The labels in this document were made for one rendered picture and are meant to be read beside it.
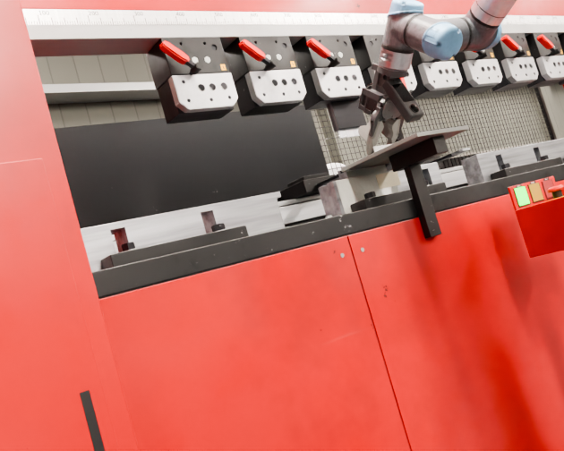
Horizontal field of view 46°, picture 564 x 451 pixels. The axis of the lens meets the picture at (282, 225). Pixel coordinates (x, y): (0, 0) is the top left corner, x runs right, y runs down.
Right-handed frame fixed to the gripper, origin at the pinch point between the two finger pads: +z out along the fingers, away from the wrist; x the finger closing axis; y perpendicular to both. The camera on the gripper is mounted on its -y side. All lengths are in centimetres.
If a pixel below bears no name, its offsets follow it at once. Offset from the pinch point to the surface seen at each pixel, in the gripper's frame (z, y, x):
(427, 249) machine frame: 16.1, -21.7, 1.1
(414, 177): 1.9, -12.2, 0.5
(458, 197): 8.5, -15.1, -15.4
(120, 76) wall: 98, 363, -108
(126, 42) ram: -20, 27, 56
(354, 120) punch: -2.9, 12.9, -2.4
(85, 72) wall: 94, 363, -80
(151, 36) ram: -22, 25, 51
